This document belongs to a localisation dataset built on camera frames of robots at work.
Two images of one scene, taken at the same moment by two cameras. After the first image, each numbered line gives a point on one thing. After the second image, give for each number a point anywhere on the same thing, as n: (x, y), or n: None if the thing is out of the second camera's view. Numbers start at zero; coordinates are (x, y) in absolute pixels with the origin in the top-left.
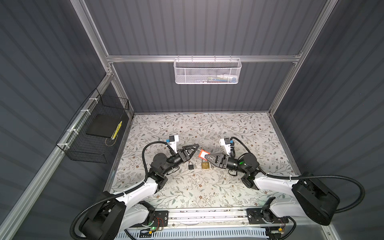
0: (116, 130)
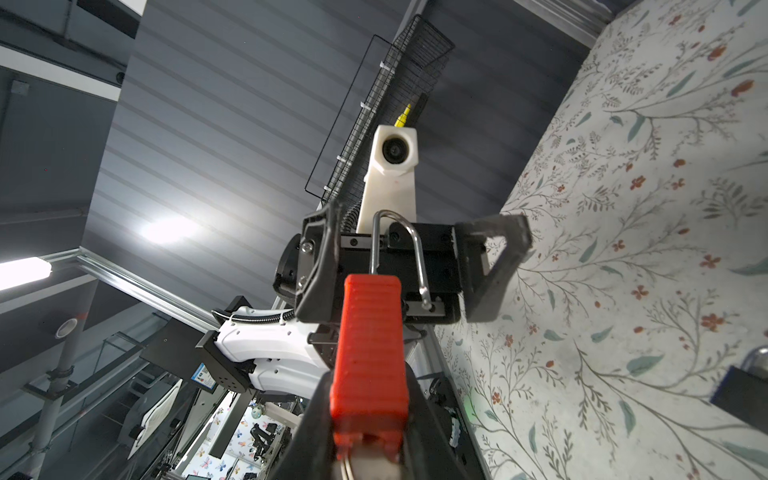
0: (400, 122)
